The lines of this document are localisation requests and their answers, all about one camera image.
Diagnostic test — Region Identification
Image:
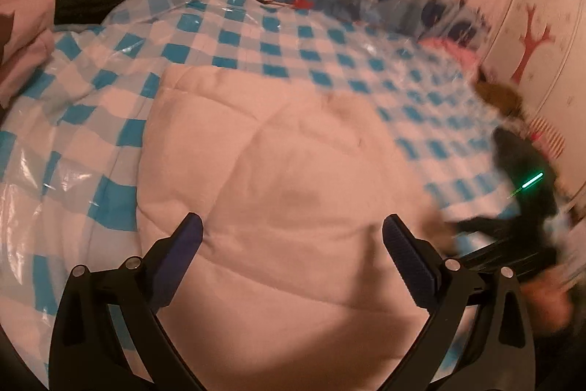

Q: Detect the brown plush toy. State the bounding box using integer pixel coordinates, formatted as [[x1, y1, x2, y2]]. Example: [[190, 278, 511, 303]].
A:
[[474, 77, 526, 120]]

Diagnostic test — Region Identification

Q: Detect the blue checked bed sheet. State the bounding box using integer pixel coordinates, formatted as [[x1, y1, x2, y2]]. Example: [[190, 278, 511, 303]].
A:
[[0, 0, 573, 378]]

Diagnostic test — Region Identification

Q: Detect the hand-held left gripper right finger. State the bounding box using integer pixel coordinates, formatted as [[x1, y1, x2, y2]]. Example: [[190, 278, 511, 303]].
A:
[[382, 214, 538, 391]]

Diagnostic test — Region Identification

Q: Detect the person's right hand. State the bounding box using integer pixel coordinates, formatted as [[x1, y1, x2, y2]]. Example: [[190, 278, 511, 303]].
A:
[[521, 274, 580, 331]]

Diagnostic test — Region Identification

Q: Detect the pink cloth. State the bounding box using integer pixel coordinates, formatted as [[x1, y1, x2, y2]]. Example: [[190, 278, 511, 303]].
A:
[[419, 36, 482, 70]]

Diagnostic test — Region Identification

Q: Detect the red striped cloth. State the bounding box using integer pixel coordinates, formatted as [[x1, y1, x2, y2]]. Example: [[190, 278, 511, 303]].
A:
[[530, 117, 567, 159]]

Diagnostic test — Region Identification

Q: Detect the white quilted jacket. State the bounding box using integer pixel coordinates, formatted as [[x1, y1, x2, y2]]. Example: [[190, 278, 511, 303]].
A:
[[135, 63, 459, 391]]

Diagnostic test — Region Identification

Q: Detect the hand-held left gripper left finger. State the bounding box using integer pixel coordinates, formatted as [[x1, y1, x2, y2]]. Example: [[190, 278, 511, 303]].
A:
[[48, 212, 216, 391]]

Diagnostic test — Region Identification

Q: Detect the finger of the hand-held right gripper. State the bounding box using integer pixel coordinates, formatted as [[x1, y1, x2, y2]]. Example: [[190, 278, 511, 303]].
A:
[[451, 214, 520, 238]]

